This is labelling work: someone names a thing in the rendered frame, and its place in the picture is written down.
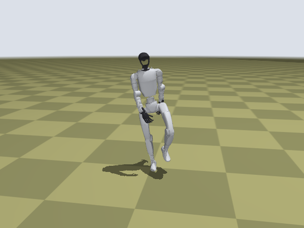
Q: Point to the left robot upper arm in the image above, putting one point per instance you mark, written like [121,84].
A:
[159,79]

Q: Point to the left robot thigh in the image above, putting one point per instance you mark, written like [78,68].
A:
[166,115]

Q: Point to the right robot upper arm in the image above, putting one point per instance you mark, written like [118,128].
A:
[133,78]

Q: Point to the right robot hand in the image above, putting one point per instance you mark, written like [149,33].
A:
[146,117]

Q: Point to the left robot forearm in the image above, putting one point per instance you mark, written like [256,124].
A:
[161,95]

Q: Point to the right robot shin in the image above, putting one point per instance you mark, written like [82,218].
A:
[149,146]

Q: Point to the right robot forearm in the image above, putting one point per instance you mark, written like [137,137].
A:
[138,102]

